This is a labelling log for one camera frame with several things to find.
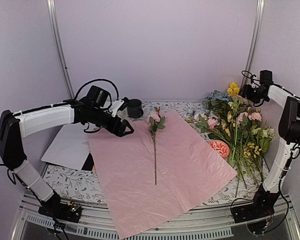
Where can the blue hydrangea stem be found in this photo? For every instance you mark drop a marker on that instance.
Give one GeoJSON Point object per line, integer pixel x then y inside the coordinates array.
{"type": "Point", "coordinates": [215, 95]}

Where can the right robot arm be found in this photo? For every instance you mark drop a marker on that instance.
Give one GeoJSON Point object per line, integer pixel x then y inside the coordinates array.
{"type": "Point", "coordinates": [289, 142]}

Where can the dark grey mug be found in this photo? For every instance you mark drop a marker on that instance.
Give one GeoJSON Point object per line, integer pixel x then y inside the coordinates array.
{"type": "Point", "coordinates": [134, 108]}

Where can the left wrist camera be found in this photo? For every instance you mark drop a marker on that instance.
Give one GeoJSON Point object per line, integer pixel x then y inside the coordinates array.
{"type": "Point", "coordinates": [118, 105]}

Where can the pile of fake flowers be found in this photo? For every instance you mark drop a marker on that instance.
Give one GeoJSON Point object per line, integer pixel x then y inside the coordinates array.
{"type": "Point", "coordinates": [255, 137]}

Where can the red patterned bowl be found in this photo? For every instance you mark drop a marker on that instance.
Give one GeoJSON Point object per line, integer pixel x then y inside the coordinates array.
{"type": "Point", "coordinates": [221, 147]}

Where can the aluminium frame post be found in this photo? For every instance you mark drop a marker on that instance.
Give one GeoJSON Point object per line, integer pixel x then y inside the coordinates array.
{"type": "Point", "coordinates": [257, 25]}
{"type": "Point", "coordinates": [52, 13]}

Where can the pink wrapping paper sheet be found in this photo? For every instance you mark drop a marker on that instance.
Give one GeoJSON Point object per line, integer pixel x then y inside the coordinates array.
{"type": "Point", "coordinates": [147, 181]}

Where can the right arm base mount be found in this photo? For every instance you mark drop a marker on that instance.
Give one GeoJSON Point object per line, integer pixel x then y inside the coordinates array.
{"type": "Point", "coordinates": [250, 211]}

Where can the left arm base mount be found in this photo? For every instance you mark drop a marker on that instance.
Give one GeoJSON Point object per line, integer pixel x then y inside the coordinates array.
{"type": "Point", "coordinates": [61, 211]}

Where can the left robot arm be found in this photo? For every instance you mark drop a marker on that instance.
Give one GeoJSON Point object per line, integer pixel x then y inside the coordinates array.
{"type": "Point", "coordinates": [14, 127]}

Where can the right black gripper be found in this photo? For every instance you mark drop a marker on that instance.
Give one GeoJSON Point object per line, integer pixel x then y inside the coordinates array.
{"type": "Point", "coordinates": [245, 92]}

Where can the left aluminium frame post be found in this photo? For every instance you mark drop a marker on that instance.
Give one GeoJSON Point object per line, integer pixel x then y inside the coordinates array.
{"type": "Point", "coordinates": [52, 13]}

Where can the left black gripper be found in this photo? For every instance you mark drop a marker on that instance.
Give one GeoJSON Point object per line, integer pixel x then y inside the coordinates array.
{"type": "Point", "coordinates": [113, 129]}

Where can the right aluminium frame post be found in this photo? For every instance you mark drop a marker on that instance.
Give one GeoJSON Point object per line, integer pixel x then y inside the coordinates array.
{"type": "Point", "coordinates": [257, 25]}

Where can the front aluminium rail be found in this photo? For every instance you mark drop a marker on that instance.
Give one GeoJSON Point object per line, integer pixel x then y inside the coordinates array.
{"type": "Point", "coordinates": [214, 222]}

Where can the yellow flower stem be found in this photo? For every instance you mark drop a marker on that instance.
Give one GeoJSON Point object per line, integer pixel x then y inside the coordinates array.
{"type": "Point", "coordinates": [232, 120]}

